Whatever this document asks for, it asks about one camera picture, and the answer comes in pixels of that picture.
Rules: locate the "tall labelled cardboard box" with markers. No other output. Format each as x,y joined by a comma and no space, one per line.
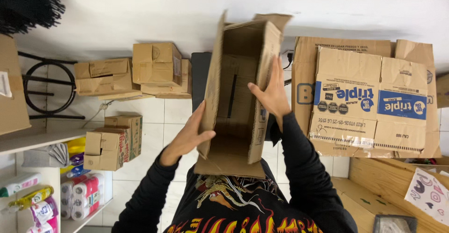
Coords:
12,99

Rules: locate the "yellow oil bottle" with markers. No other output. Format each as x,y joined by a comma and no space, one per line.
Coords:
30,199

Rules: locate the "brown cardboard box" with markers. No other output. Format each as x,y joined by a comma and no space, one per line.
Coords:
238,96

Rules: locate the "black bristle bundle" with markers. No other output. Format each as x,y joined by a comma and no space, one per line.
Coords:
24,5

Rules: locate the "white shelf unit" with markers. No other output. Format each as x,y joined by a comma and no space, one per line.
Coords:
38,140

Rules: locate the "large flattened brown carton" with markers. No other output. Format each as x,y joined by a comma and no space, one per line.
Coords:
303,71

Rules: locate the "flattened blue print carton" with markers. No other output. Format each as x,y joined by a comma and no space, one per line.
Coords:
368,99

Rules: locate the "wooden board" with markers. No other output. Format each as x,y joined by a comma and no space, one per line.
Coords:
382,180

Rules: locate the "pink toilet paper pack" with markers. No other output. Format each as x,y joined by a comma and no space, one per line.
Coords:
84,196

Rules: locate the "wide dented cardboard box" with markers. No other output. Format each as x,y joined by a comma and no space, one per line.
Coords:
105,77

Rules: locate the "small red print cardboard box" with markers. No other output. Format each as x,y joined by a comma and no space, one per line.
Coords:
105,150

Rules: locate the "yellow plastic bag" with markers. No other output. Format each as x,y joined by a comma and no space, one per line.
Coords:
76,146

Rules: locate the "paper with pink drawings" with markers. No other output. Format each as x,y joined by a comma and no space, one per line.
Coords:
429,194

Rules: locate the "black metal stool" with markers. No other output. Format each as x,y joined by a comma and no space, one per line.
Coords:
49,85

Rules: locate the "grey plastic wrapped item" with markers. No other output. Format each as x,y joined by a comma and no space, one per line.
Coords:
394,225

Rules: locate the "person's right hand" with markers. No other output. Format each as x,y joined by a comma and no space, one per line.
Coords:
277,98

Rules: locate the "low flat cardboard box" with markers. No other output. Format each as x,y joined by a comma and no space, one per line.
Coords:
182,85

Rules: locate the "cardboard box with green marks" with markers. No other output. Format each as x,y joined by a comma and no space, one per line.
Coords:
361,205

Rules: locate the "square taped cardboard box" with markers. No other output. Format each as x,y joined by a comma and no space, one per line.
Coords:
156,64

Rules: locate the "black flame print shirt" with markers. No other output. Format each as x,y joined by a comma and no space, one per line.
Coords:
242,208

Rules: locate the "person's left hand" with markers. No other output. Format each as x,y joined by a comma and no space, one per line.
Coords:
182,140

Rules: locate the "white bottle with green cap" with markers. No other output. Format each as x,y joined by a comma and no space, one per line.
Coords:
19,184

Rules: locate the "pink and white packet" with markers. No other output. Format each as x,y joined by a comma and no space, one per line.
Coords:
44,215

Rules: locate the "small green edged cardboard box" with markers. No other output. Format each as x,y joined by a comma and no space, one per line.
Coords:
135,135

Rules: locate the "grey folded cloth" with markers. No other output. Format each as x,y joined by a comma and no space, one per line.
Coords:
49,156

